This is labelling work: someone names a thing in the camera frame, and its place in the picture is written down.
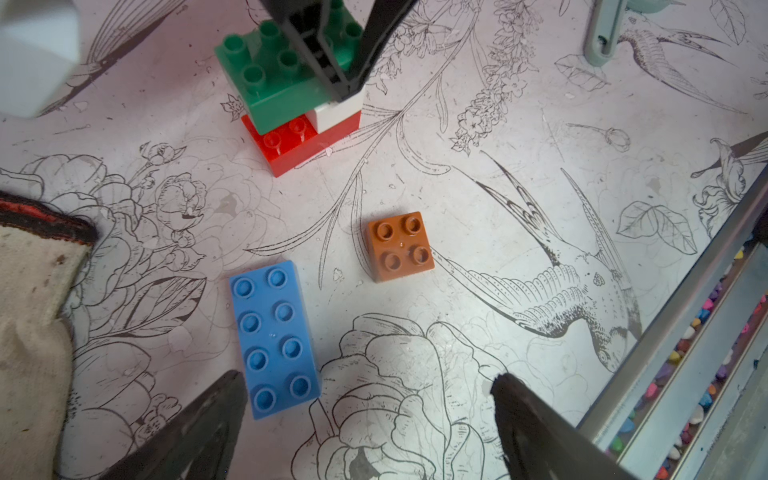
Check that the green long lego brick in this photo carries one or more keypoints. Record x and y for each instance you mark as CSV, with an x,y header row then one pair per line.
x,y
274,82

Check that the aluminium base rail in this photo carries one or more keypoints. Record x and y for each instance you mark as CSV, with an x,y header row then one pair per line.
x,y
664,409

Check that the white square lego brick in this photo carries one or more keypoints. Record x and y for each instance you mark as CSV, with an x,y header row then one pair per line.
x,y
331,113

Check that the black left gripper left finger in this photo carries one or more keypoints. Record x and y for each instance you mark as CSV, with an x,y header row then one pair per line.
x,y
200,441

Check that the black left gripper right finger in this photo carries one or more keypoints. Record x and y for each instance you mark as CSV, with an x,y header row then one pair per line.
x,y
538,443

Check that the orange square lego brick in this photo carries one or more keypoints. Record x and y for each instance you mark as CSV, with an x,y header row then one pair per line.
x,y
398,246

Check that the mint green plastic paddle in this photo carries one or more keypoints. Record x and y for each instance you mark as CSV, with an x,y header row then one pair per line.
x,y
605,25

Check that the blue long lego brick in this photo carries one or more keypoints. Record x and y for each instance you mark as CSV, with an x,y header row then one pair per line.
x,y
274,338

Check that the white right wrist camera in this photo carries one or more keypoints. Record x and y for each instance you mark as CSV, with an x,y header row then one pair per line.
x,y
40,47

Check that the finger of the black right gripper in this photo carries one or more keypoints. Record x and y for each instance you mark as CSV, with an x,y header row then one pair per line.
x,y
315,29
384,19

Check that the red long lego brick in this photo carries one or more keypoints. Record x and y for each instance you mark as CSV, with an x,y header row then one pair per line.
x,y
297,141

